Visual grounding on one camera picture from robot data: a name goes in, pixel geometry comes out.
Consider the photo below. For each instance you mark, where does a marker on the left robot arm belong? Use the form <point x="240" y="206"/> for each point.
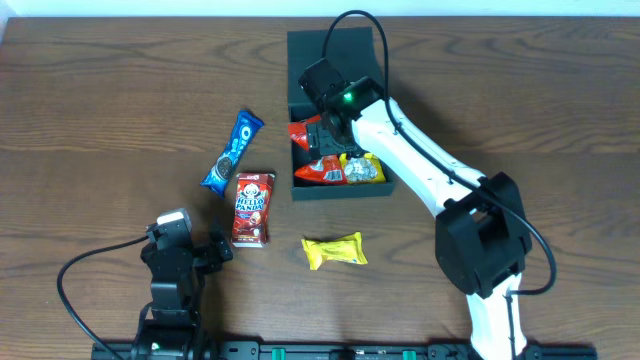
<point x="170" y="325"/>

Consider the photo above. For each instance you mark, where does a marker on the small yellow snack packet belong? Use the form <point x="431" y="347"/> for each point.
<point x="347" y="249"/>

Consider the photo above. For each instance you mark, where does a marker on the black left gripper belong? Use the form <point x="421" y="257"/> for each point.
<point x="209" y="254"/>

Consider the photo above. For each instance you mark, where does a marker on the red snack bag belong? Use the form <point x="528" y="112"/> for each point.
<point x="328" y="169"/>

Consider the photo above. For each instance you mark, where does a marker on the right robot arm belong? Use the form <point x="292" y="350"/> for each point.
<point x="482" y="236"/>

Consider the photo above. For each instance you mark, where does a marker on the red Hello Panda box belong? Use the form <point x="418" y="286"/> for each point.
<point x="253" y="195"/>

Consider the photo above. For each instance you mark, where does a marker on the yellow seed snack bag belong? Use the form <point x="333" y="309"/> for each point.
<point x="366" y="169"/>

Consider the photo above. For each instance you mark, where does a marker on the dark green open box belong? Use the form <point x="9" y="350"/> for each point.
<point x="351" y="52"/>

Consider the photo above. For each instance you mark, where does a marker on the blue Oreo cookie pack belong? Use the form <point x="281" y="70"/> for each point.
<point x="244" y="131"/>

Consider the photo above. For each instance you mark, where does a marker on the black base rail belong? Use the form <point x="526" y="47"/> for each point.
<point x="248" y="350"/>

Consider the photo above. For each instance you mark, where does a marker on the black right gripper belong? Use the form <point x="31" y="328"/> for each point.
<point x="323" y="136"/>

